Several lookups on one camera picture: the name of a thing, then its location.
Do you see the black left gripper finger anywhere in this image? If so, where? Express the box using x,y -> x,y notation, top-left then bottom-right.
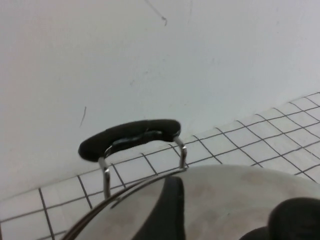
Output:
139,175 -> 186,240

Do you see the stainless steel pot lid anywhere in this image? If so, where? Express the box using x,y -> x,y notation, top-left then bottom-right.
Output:
63,164 -> 320,240

